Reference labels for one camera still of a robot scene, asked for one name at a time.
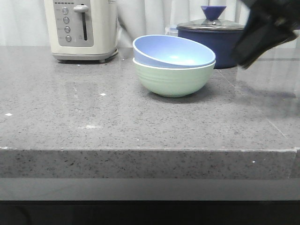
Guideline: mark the glass lid with blue knob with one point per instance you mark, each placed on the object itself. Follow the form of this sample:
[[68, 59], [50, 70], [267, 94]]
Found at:
[[211, 22]]

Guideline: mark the white curtain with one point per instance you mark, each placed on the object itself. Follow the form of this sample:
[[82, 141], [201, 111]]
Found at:
[[23, 22]]

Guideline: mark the blue bowl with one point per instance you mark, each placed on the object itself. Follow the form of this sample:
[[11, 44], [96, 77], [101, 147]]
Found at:
[[165, 51]]

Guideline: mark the clear plastic food container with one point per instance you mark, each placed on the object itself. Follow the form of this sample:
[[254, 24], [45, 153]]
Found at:
[[171, 30]]

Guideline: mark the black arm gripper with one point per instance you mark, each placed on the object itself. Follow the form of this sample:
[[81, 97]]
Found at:
[[271, 23]]

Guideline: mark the cream toaster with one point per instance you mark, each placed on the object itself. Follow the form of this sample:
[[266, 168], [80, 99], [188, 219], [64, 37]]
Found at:
[[82, 29]]

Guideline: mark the green bowl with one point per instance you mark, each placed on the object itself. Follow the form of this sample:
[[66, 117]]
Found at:
[[173, 82]]

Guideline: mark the dark blue saucepan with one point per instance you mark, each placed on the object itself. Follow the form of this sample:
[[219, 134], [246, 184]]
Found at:
[[220, 42]]

